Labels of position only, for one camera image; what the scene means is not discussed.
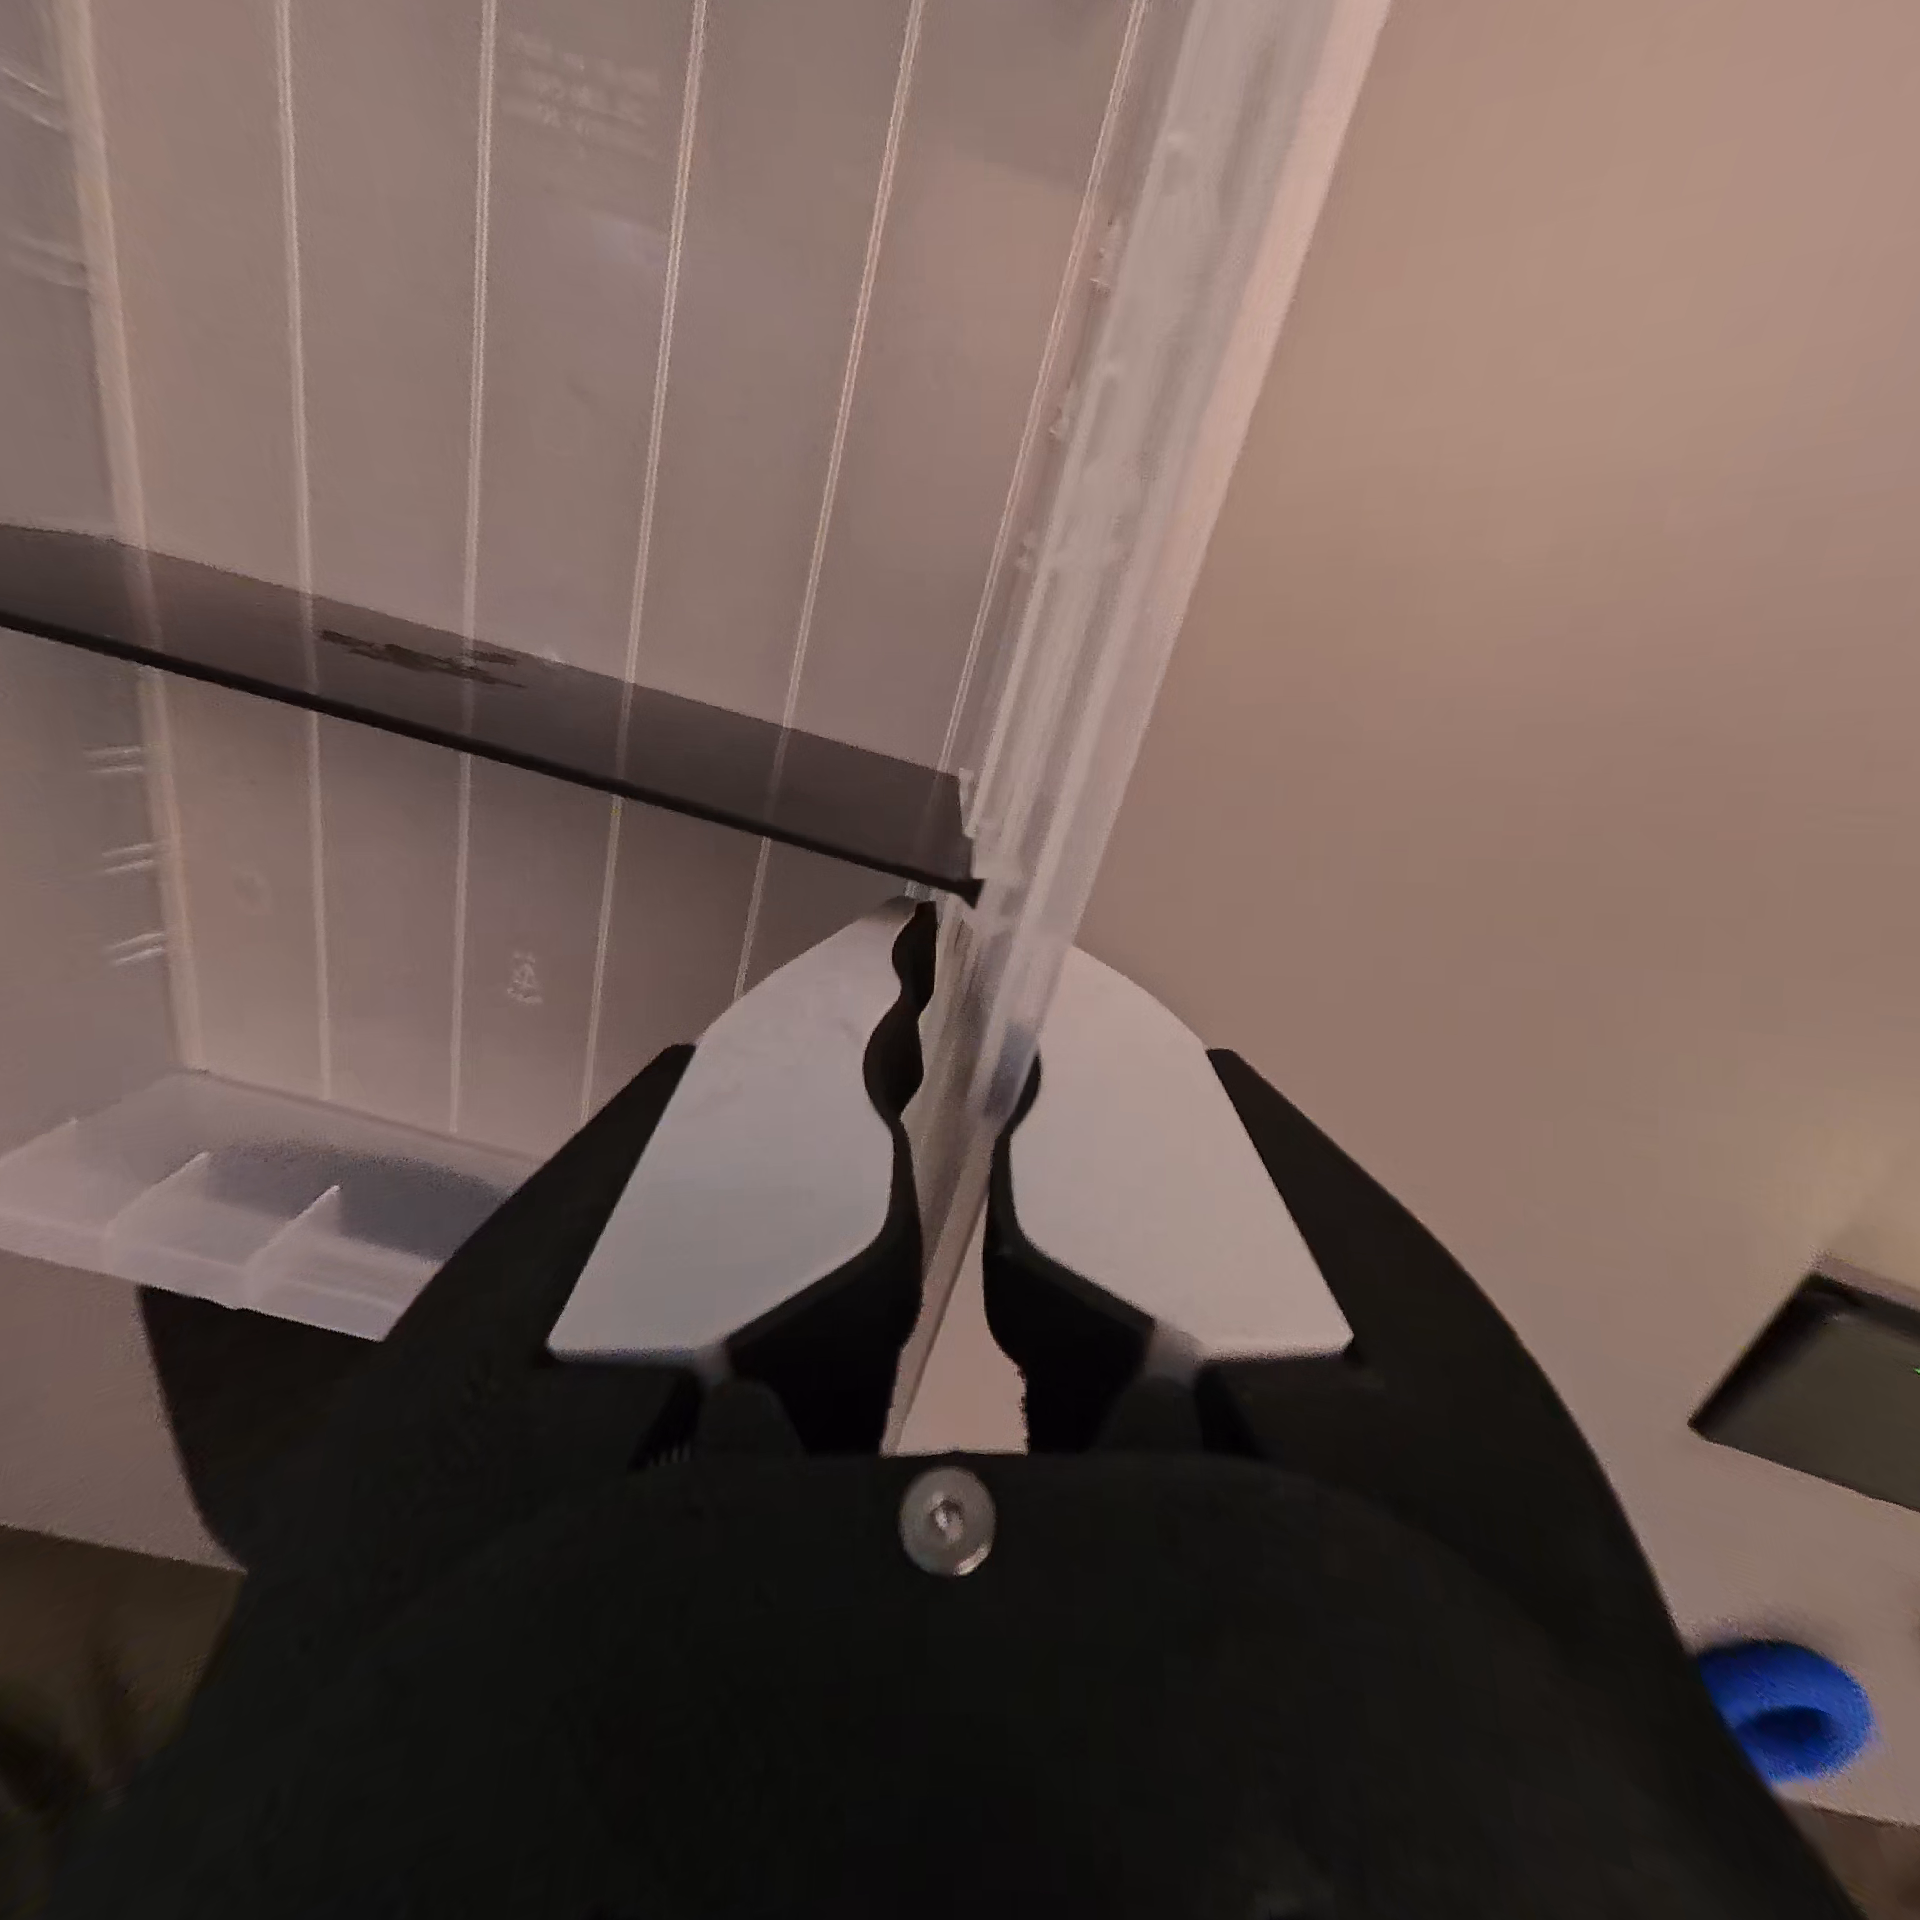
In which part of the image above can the dark rectangular device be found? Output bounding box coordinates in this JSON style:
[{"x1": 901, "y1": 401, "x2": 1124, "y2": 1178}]
[{"x1": 1688, "y1": 1258, "x2": 1920, "y2": 1511}]

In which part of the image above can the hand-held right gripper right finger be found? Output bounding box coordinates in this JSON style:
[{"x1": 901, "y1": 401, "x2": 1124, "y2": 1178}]
[{"x1": 981, "y1": 951, "x2": 1357, "y2": 1454}]

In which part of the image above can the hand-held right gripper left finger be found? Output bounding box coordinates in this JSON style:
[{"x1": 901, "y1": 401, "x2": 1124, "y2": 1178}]
[{"x1": 545, "y1": 895, "x2": 941, "y2": 1454}]

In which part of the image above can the clear plastic divided bin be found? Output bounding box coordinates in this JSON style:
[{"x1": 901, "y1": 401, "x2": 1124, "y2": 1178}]
[{"x1": 0, "y1": 0, "x2": 1390, "y2": 1449}]

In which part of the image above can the blue ring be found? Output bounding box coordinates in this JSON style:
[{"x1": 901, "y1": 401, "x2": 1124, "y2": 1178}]
[{"x1": 1697, "y1": 1639, "x2": 1877, "y2": 1784}]

